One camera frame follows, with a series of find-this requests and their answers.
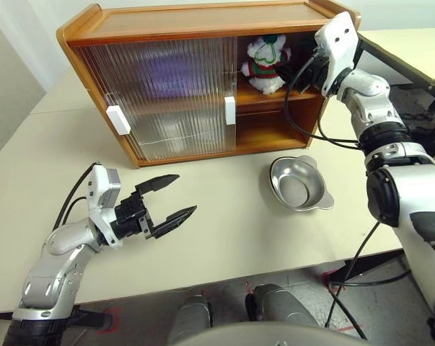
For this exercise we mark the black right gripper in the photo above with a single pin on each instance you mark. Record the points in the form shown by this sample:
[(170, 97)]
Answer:
[(316, 77)]

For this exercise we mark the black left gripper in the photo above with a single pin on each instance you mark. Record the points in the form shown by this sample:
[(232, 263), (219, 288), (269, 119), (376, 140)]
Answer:
[(130, 216)]

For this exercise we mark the white plush bear christmas outfit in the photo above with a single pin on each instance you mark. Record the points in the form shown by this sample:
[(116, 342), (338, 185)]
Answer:
[(264, 68)]

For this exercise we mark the ribbed clear sliding door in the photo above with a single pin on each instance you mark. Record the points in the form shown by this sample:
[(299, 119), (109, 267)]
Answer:
[(94, 90), (231, 72)]

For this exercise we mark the purple tissue pack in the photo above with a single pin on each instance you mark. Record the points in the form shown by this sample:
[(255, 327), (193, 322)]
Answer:
[(174, 75)]

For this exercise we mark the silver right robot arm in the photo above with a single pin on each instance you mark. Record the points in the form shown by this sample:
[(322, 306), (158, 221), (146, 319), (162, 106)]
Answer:
[(412, 194)]

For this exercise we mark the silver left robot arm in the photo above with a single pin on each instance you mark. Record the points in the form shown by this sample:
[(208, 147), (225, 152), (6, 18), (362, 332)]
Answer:
[(55, 274)]

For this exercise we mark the wooden cabinet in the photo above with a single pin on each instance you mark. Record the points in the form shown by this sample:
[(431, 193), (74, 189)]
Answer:
[(202, 18)]

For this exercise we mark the grey robot left thigh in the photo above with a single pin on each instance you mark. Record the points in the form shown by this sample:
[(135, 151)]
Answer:
[(190, 317)]

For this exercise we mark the grey robot thigh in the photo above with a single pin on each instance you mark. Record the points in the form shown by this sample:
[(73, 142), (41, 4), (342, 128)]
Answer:
[(190, 317), (282, 306)]

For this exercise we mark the black-framed side table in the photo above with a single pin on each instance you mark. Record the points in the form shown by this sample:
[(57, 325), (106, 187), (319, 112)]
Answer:
[(401, 47)]

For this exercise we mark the red floor tape mark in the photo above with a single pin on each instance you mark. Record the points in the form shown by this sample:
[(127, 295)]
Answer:
[(325, 277), (114, 317)]

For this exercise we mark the black table leg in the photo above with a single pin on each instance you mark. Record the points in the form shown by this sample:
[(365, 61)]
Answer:
[(91, 319), (368, 268)]

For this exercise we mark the grey robot right thigh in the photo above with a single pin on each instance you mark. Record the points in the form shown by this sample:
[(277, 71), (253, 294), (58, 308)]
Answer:
[(282, 306)]

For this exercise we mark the grey robot torso rim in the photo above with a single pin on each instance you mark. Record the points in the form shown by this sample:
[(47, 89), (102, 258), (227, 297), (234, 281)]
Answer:
[(275, 337)]

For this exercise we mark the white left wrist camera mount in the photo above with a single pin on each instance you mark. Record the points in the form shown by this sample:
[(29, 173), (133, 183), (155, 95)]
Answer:
[(100, 187)]

